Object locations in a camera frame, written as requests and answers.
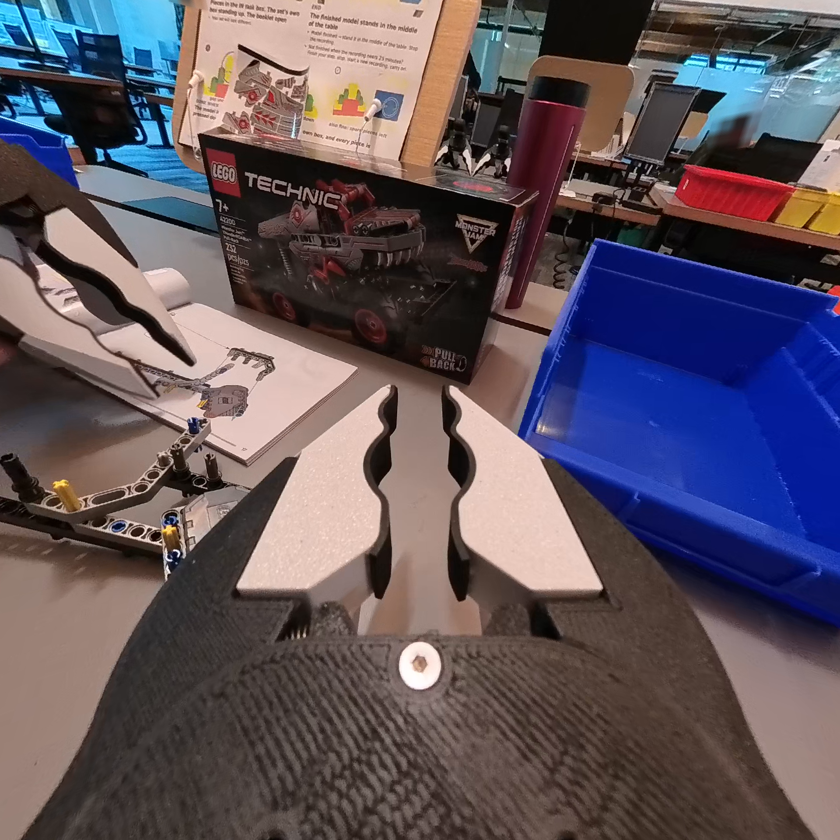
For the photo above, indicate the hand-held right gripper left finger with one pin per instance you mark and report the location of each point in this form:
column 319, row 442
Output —
column 315, row 518

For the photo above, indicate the grey brick toy model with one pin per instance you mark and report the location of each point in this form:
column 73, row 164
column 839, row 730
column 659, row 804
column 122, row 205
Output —
column 98, row 499

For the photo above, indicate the black office chair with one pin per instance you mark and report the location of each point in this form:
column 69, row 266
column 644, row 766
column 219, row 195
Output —
column 98, row 98

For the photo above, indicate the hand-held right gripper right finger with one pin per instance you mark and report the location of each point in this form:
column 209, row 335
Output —
column 518, row 518

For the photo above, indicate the white instruction booklet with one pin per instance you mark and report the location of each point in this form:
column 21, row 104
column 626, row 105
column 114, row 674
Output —
column 295, row 380

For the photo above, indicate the red plastic bin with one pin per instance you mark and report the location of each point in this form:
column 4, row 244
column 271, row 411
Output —
column 728, row 193

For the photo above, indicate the wooden table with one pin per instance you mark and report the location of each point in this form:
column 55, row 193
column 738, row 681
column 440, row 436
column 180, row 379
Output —
column 722, row 229

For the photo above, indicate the small blue plastic bin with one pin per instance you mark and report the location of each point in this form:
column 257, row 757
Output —
column 39, row 151

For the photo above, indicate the maroon water bottle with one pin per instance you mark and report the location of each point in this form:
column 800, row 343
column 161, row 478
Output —
column 544, row 144

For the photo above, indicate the printed instruction sheet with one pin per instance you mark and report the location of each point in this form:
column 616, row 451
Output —
column 367, row 59

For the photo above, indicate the black toy truck box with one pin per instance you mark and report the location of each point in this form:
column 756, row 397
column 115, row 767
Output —
column 394, row 262

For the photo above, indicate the large blue plastic bin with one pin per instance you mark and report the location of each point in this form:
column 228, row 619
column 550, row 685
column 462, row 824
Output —
column 656, row 407

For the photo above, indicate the instruction sheet on wooden board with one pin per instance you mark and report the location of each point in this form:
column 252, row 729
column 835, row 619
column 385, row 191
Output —
column 453, row 79

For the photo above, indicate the black monitor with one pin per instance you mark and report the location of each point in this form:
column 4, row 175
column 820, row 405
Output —
column 659, row 121

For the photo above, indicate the yellow plastic bin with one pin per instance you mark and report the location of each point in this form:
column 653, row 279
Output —
column 800, row 207
column 828, row 213

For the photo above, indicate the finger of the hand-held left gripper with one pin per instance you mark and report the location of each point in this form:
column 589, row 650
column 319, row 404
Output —
column 98, row 262
column 52, row 328

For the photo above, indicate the grey red sticker sheet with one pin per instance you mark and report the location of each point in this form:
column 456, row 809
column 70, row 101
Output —
column 269, row 92

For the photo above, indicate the white carton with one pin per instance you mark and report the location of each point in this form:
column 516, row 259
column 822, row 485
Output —
column 823, row 164

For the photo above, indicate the small black stand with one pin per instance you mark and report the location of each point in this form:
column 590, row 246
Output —
column 497, row 154
column 454, row 149

